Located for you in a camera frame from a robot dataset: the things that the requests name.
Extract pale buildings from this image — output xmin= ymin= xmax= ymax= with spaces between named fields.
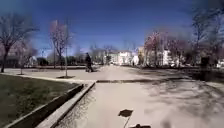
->
xmin=89 ymin=46 xmax=181 ymax=67

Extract person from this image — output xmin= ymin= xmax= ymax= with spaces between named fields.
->
xmin=84 ymin=52 xmax=94 ymax=73

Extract low stone kerb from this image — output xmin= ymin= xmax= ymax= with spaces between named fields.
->
xmin=95 ymin=77 xmax=189 ymax=84

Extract pale paved path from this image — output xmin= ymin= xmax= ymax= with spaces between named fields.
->
xmin=0 ymin=64 xmax=224 ymax=128

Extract thin pole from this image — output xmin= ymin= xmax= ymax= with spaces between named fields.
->
xmin=64 ymin=46 xmax=68 ymax=78

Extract bare pinkish tree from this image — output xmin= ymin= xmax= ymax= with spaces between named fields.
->
xmin=48 ymin=19 xmax=73 ymax=69

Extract stone kerb channel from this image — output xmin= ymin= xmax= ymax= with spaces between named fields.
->
xmin=3 ymin=81 xmax=98 ymax=128

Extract dark hedge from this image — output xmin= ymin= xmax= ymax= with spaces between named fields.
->
xmin=6 ymin=56 xmax=87 ymax=70

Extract small bare tree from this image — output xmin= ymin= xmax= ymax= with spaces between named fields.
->
xmin=13 ymin=39 xmax=36 ymax=76

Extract dark planted strip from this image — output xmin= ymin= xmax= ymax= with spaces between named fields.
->
xmin=186 ymin=67 xmax=224 ymax=84

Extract grass lawn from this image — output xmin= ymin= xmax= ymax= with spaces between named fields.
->
xmin=0 ymin=73 xmax=81 ymax=128

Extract row of bare trees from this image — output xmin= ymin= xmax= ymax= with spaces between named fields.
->
xmin=139 ymin=0 xmax=224 ymax=69

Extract large bare tree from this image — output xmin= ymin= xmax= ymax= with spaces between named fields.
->
xmin=0 ymin=13 xmax=39 ymax=74

